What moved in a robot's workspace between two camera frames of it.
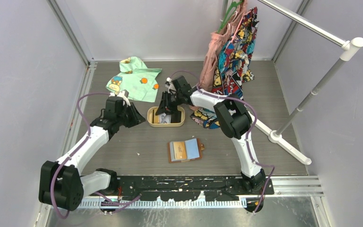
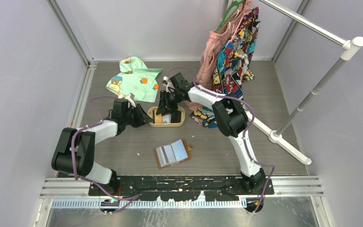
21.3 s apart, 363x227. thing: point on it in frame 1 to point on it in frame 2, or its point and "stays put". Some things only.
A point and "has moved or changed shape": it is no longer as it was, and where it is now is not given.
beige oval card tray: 150,118 stays put
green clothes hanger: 228,14 stays put
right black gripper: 165,104 stays put
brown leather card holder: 183,151 has moved or changed shape
